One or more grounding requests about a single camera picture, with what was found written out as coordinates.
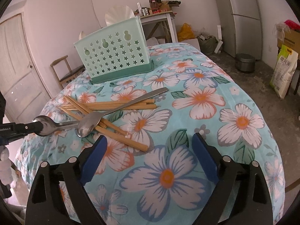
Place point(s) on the steel spoon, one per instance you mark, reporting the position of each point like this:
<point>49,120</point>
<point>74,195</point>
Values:
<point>49,126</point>
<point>137,100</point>

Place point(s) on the white rice paddle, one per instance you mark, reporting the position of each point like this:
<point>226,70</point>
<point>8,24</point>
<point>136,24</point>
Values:
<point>118,14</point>
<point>82,35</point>

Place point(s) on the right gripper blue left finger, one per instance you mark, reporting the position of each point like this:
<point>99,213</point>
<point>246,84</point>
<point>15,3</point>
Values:
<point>92,157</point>

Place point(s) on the mint green utensil basket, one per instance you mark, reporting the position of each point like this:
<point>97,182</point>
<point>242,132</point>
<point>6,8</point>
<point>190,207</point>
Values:
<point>115,51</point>

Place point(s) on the white box on floor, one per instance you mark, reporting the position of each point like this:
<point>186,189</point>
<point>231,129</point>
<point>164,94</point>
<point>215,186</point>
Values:
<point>193,42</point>

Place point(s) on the floral blue tablecloth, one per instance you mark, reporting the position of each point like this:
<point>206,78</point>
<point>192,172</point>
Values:
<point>167,185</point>

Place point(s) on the wooden chair black seat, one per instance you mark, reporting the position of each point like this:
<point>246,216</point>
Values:
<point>62,71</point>

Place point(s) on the white door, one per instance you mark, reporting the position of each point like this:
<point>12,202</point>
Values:
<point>21,85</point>

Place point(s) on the silver refrigerator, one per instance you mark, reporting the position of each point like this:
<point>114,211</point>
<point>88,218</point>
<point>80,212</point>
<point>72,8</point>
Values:
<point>240,27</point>

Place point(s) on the left white gloved hand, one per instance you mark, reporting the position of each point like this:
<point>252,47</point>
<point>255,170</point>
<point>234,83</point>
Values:
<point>5,167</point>

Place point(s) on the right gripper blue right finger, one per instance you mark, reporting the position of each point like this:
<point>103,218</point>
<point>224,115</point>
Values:
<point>203,153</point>

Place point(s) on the cardboard box with red bag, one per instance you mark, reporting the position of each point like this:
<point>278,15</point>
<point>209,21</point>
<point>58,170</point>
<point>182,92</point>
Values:
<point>287,33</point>

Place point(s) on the rice bag white green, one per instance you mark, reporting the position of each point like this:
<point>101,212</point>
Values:
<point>284,70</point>

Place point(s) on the red oil bottle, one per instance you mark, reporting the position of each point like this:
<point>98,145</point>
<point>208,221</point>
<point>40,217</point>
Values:
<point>155,8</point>

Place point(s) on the white side table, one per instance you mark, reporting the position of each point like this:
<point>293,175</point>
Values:
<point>166,20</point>

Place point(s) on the steel rice cooker pot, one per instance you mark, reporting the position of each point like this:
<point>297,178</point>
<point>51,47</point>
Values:
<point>245,62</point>

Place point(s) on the green bag on floor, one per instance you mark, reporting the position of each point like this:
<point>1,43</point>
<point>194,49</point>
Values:
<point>207,44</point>

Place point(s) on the yellow plastic bag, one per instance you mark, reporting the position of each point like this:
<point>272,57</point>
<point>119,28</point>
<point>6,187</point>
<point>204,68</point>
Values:
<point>185,33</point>

